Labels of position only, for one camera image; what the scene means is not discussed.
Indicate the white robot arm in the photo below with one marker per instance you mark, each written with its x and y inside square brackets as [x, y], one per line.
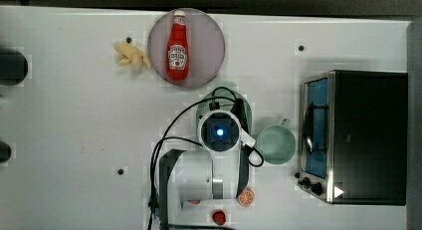
[219, 169]

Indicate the red ketchup bottle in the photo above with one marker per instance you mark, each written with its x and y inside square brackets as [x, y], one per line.
[177, 53]

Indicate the grey round plate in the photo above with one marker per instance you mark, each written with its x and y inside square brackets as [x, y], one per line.
[206, 47]

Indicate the green cup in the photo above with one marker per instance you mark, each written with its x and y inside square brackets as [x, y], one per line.
[277, 143]

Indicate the toy strawberry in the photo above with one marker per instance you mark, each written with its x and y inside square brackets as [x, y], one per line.
[195, 202]

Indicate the toy orange slice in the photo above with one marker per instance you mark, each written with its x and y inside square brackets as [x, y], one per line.
[247, 197]

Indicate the peeled toy banana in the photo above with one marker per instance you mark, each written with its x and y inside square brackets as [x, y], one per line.
[129, 55]

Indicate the small red toy fruit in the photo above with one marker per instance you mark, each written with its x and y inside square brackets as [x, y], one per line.
[219, 217]

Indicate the black toaster oven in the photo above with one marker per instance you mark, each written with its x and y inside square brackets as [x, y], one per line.
[353, 137]

